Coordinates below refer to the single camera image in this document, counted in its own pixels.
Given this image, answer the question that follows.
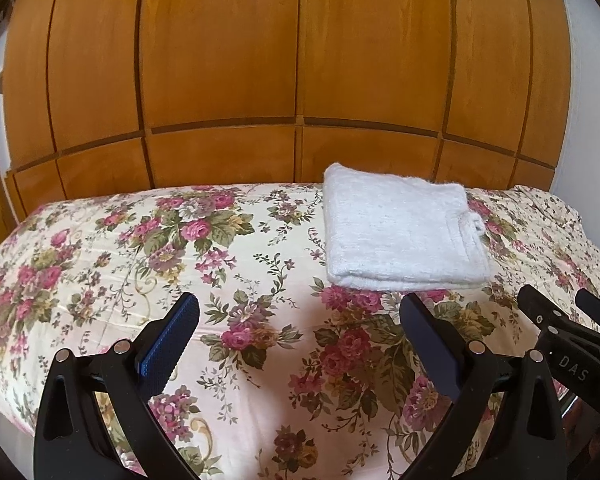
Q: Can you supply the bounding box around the white towel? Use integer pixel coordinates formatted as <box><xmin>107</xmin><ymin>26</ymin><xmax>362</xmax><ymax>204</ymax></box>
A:
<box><xmin>322</xmin><ymin>162</ymin><xmax>493</xmax><ymax>292</ymax></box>

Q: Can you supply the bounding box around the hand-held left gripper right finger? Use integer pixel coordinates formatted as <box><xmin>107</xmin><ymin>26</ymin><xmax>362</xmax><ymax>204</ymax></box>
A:
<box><xmin>400</xmin><ymin>292</ymin><xmax>566</xmax><ymax>480</ymax></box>

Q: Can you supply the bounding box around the floral bedspread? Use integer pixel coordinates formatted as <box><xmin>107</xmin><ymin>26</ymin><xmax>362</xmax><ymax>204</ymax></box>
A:
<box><xmin>0</xmin><ymin>183</ymin><xmax>600</xmax><ymax>480</ymax></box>

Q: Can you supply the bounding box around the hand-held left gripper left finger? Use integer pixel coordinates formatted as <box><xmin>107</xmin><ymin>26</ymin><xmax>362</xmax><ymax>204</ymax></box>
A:
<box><xmin>32</xmin><ymin>292</ymin><xmax>201</xmax><ymax>480</ymax></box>

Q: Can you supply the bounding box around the wooden wardrobe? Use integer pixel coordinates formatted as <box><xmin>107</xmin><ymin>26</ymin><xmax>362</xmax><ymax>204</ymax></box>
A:
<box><xmin>2</xmin><ymin>0</ymin><xmax>576</xmax><ymax>221</ymax></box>

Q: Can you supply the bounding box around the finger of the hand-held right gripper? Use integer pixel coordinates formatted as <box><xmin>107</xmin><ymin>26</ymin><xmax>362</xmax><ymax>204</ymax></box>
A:
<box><xmin>519</xmin><ymin>284</ymin><xmax>581</xmax><ymax>341</ymax></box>
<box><xmin>575</xmin><ymin>289</ymin><xmax>600</xmax><ymax>336</ymax></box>

